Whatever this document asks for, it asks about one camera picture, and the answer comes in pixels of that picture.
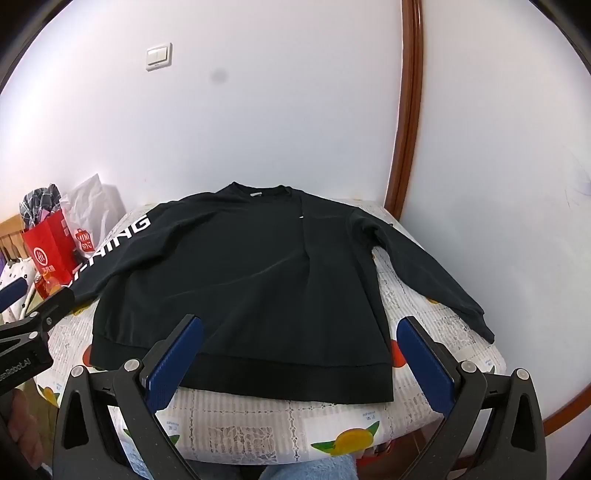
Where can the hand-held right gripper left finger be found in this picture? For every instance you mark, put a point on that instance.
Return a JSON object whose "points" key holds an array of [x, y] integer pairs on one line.
{"points": [[178, 364]]}

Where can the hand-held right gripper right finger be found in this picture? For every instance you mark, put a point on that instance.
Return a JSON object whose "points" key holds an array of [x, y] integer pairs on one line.
{"points": [[427, 369]]}

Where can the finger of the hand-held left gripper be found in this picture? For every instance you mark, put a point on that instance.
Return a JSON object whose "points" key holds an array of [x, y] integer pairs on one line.
{"points": [[55, 304], [11, 295]]}

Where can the black sweatshirt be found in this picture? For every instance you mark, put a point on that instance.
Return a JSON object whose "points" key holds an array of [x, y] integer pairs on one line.
{"points": [[254, 277]]}

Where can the person's left hand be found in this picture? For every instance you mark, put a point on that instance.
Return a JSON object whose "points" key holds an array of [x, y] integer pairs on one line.
{"points": [[21, 415]]}

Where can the white printed cloth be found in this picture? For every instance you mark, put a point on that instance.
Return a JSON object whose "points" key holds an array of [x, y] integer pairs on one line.
{"points": [[18, 272]]}

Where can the brown wooden furniture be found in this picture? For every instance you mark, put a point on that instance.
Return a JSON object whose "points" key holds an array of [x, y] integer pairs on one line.
{"points": [[11, 240]]}

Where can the red paper bag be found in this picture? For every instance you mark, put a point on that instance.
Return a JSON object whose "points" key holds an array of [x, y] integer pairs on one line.
{"points": [[51, 249]]}

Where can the dark plaid cloth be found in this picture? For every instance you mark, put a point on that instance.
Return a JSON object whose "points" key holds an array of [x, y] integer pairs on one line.
{"points": [[39, 203]]}

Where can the fruit print tablecloth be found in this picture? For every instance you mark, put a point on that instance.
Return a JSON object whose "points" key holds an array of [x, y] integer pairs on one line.
{"points": [[258, 429]]}

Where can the white plastic bag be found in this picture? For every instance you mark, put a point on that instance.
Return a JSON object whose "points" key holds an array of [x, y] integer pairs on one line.
{"points": [[99, 207]]}

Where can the brown wooden baseboard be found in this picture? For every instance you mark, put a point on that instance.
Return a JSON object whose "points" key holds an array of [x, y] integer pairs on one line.
{"points": [[568, 401]]}

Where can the light blue jeans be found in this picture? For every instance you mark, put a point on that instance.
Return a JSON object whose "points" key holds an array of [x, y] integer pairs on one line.
{"points": [[309, 468]]}

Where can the white light switch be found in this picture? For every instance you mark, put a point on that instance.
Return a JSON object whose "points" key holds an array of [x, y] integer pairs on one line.
{"points": [[159, 57]]}

